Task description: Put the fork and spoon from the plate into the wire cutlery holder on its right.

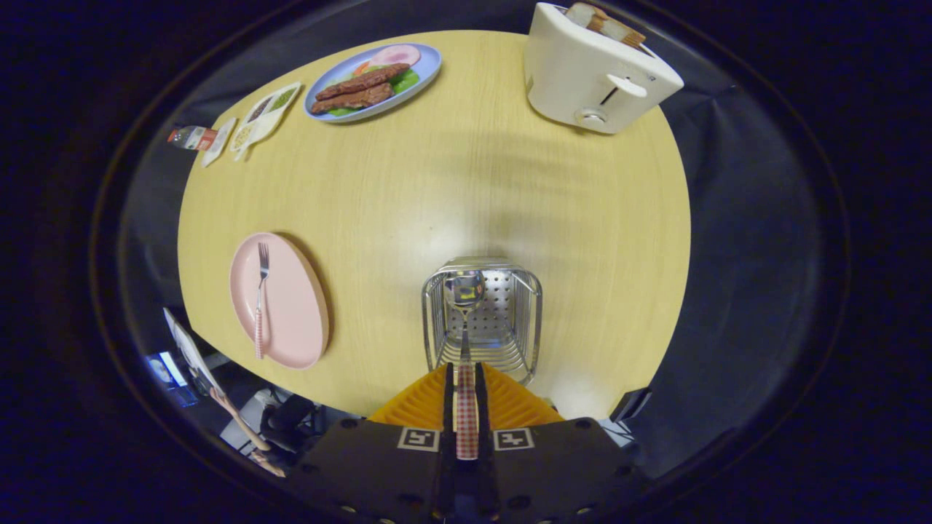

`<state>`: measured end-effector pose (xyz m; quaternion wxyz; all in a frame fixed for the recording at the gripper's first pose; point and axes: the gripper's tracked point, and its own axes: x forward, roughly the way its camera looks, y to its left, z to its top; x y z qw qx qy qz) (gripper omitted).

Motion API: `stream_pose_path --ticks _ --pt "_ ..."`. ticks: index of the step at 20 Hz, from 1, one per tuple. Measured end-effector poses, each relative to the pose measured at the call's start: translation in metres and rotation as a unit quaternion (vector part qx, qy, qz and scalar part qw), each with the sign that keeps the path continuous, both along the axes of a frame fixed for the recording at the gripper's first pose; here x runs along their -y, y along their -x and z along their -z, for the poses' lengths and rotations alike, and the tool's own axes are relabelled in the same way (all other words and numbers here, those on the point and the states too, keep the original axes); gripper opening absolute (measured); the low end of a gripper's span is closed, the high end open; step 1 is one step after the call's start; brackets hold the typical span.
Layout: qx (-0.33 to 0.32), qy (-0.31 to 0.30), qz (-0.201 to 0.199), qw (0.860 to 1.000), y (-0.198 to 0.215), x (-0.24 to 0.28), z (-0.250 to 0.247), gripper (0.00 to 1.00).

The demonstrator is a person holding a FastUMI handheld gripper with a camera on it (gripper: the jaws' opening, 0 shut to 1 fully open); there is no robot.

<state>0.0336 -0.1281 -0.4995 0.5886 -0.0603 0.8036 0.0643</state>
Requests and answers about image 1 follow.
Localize clear bottle red label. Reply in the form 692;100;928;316
167;126;219;152

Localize green lettuce leaves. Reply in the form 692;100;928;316
328;67;421;117

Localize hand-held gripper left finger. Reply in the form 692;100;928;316
285;362;457;524

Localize small white dish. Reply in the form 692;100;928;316
201;117;238;168

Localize pink round plate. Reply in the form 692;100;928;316
229;232;330;370

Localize white divided condiment tray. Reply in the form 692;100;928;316
230;82;302;162

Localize pink ham slice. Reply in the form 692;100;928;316
370;44;422;68

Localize brown bacon strip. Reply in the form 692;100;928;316
315;63;411;101
311;82;395;115

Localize fork with checkered handle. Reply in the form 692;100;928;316
253;242;271;360

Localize black table leg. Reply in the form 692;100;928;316
610;387;652;423

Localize white board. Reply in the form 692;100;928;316
163;308;226;397

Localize blue oval plate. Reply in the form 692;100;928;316
303;43;443;124

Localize metal wire basket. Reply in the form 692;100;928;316
422;256;544;386

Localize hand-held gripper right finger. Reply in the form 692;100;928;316
475;362;649;524

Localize computer monitor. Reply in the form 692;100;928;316
146;352;199;408

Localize spoon with checkered handle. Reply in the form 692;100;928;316
443;270;487;461

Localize dark office chair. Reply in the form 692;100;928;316
260;393;321;452

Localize white toaster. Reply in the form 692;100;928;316
524;2;685;135

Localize toast slice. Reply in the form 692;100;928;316
565;2;609;33
601;16;647;49

